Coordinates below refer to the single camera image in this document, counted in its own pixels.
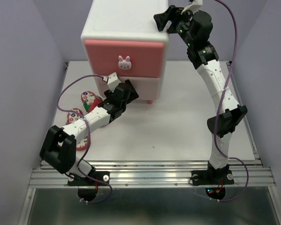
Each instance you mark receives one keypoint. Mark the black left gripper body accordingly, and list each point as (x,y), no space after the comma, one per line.
(132,96)

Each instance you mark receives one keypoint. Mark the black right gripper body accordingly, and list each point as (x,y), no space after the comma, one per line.
(181,25)

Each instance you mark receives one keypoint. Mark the white shoe cabinet body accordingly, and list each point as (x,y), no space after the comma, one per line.
(125,20)

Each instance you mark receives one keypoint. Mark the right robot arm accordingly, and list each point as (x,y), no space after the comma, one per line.
(229,112)

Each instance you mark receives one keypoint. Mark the red patterned slipper near arm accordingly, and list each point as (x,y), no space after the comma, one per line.
(72,118)

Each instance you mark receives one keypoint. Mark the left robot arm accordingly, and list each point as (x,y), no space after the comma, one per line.
(59,147)

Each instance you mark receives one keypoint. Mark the red patterned slipper near cabinet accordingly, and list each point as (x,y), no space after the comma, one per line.
(90,100)

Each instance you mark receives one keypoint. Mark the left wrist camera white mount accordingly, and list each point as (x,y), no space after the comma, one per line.
(112,81)

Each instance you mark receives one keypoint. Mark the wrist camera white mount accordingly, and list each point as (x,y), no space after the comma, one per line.
(112,81)
(193,5)

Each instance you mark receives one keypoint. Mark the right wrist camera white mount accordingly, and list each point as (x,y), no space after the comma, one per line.
(193,5)

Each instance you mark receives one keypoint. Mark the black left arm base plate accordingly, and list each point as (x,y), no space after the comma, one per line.
(78,181)

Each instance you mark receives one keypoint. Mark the aluminium rail frame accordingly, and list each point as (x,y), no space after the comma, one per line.
(149,153)

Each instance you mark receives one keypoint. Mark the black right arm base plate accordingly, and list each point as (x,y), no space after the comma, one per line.
(203,178)

